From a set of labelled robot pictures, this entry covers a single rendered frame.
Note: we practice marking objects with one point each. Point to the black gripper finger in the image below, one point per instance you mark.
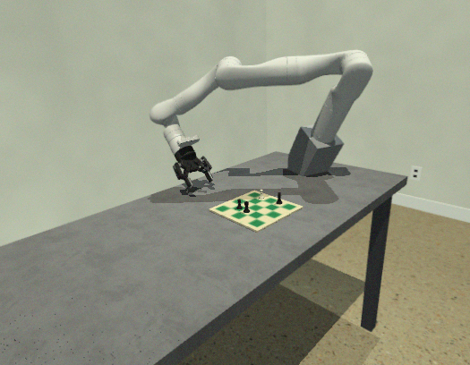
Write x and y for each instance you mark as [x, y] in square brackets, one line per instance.
[183, 176]
[205, 167]

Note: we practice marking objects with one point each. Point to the green and cream chessboard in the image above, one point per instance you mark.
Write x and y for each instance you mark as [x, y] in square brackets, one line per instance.
[263, 212]

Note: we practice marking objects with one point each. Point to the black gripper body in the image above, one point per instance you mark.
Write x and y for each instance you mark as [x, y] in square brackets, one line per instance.
[186, 154]

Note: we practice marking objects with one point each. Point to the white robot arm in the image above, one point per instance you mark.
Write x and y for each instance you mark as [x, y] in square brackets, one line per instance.
[354, 65]

